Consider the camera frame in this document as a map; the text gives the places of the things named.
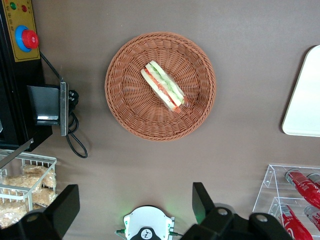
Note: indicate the black sealing machine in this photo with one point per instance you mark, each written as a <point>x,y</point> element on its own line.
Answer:
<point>7,100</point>

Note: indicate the red cola bottle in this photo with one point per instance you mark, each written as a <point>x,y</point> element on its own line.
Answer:
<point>312,215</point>
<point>292,222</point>
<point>301,183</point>
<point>314,179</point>

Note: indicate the grey metal lever bar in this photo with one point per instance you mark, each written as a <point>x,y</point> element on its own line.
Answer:
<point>17,152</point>

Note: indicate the rice cracker snack pack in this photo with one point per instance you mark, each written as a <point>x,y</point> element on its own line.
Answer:
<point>17,183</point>
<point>11,213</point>
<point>45,197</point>
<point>33,172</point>

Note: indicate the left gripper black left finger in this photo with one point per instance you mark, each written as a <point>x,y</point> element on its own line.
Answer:
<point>57,212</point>

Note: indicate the clear acrylic bottle rack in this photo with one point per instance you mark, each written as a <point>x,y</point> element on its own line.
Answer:
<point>267,195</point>

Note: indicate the red emergency stop button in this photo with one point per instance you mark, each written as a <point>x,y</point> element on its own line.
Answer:
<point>29,40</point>

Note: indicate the beige plastic tray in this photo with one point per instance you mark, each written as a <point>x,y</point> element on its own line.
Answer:
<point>305,100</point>

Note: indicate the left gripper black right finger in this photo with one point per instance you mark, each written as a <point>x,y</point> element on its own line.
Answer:
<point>225,225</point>

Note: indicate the triangle sandwich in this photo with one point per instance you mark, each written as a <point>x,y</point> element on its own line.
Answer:
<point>162,85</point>

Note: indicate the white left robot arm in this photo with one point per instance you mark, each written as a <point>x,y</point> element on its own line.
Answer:
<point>147,220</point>

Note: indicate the round brown wicker basket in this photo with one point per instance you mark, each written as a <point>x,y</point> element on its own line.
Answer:
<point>130,112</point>

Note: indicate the yellow control panel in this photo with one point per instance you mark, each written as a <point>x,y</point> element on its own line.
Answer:
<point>25,55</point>

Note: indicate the black box with metal plate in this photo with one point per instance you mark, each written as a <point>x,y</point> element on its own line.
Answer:
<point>45,105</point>

